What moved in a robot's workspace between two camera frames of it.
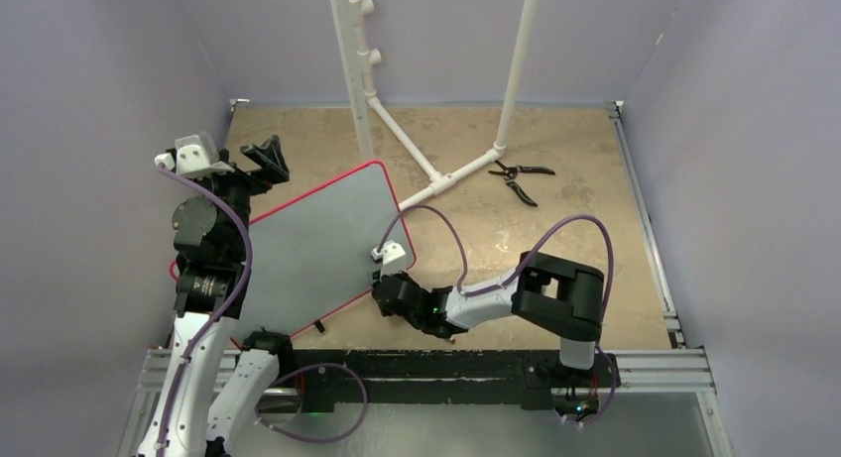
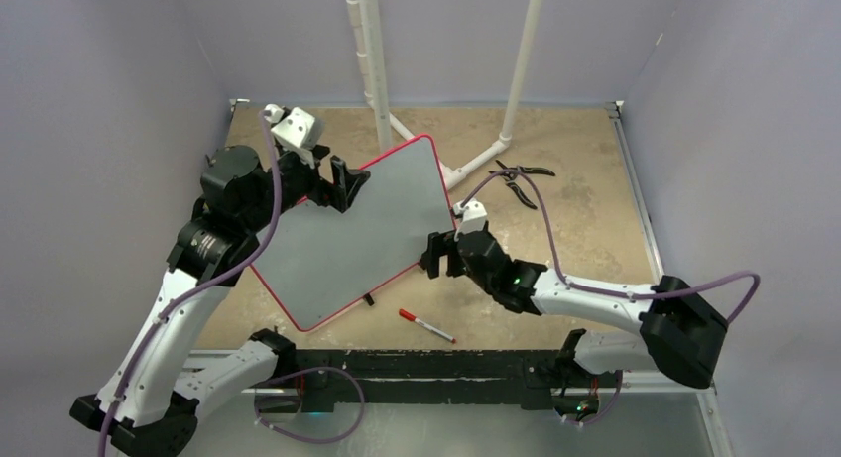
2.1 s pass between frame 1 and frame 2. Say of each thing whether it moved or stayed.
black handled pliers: stayed
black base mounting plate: stayed
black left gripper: moved
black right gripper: moved
